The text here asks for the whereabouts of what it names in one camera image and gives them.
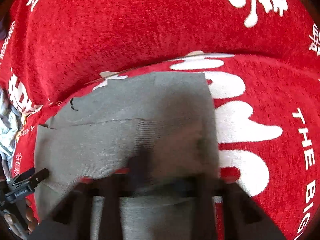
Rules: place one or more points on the person's left hand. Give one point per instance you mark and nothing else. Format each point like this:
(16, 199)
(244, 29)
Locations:
(31, 216)

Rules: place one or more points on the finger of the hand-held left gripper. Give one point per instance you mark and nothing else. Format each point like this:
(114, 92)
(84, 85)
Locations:
(23, 175)
(41, 174)

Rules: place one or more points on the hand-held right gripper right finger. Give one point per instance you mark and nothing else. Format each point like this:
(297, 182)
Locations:
(207, 212)

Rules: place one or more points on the grey knit garment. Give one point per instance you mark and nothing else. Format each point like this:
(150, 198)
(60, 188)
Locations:
(150, 120)

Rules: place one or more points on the pale patterned cloth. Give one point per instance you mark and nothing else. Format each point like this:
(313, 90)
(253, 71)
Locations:
(10, 127)

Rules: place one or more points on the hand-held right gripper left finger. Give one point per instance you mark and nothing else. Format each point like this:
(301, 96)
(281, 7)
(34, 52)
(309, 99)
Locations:
(106, 205)

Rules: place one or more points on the red printed blanket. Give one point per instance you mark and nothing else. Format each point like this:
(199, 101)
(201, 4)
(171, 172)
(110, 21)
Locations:
(150, 30)

